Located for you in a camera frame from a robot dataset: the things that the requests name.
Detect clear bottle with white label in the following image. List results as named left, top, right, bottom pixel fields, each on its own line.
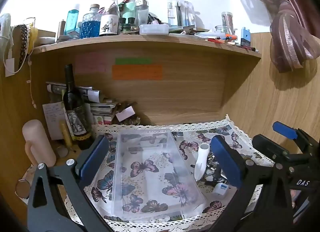
left=99, top=0, right=120, bottom=37

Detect clear lidded plastic container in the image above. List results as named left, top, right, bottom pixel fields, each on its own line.
left=139, top=23, right=169, bottom=35

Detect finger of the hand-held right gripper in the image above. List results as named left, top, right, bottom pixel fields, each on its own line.
left=252, top=134, right=298, bottom=165
left=272, top=121, right=320, bottom=158

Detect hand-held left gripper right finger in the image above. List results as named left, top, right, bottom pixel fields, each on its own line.
left=210, top=136, right=295, bottom=232

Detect green sticky note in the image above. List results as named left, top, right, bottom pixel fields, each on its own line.
left=115, top=57, right=152, bottom=65

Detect stack of papers and booklets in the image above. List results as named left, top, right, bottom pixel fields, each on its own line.
left=46, top=81, right=118, bottom=125

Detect white lint shaver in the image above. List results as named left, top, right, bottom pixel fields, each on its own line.
left=194, top=143, right=210, bottom=181

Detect white handwritten note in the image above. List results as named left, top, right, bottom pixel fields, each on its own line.
left=42, top=102, right=66, bottom=140

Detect clear plastic storage box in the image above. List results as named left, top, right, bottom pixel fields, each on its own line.
left=111, top=129, right=208, bottom=224

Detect dark wine bottle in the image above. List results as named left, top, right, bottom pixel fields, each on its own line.
left=62, top=64, right=93, bottom=150

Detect butterfly print lace tablecloth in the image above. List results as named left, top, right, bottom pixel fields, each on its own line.
left=64, top=115, right=274, bottom=232

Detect toothbrush pack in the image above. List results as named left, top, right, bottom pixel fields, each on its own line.
left=167, top=0, right=197, bottom=27

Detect tall blue bottle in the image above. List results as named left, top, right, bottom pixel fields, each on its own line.
left=64, top=4, right=80, bottom=36

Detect mauve curtain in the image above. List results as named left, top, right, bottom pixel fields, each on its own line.
left=229, top=0, right=320, bottom=73

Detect blue and black case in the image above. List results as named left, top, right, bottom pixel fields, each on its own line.
left=240, top=27, right=251, bottom=47

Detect hanging lace ribbons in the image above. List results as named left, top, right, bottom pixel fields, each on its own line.
left=11, top=17, right=38, bottom=73

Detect green pump bottle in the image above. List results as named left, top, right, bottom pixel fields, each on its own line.
left=119, top=0, right=137, bottom=22

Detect gold tube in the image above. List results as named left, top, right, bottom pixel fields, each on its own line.
left=61, top=121, right=73, bottom=147

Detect pile of coins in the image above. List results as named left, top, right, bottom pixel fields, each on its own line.
left=124, top=117, right=142, bottom=126

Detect white paper tag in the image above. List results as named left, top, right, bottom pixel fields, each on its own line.
left=5, top=58, right=16, bottom=77

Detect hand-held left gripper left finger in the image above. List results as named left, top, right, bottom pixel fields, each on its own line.
left=27, top=134, right=110, bottom=232

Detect frosted glass cup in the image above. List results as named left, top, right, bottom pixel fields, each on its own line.
left=136, top=0, right=150, bottom=26

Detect pink sticky note pad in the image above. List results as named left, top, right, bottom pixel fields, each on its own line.
left=115, top=107, right=135, bottom=122

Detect pink sticky note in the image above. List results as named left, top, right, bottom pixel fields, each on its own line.
left=74, top=52, right=107, bottom=74

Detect clear glass jar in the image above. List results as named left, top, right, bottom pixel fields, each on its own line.
left=221, top=12, right=235, bottom=35

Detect cream cylindrical bottle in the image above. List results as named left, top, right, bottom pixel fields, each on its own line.
left=22, top=119, right=57, bottom=167

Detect metal tool with black strap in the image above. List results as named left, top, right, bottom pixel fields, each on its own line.
left=191, top=156, right=227, bottom=185

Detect orange sticky note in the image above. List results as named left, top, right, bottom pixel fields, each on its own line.
left=112, top=65, right=163, bottom=80

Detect wooden shelf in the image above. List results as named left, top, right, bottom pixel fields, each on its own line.
left=32, top=33, right=262, bottom=60

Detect glass bottle with blue liquid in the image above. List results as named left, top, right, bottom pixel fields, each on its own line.
left=81, top=4, right=102, bottom=38

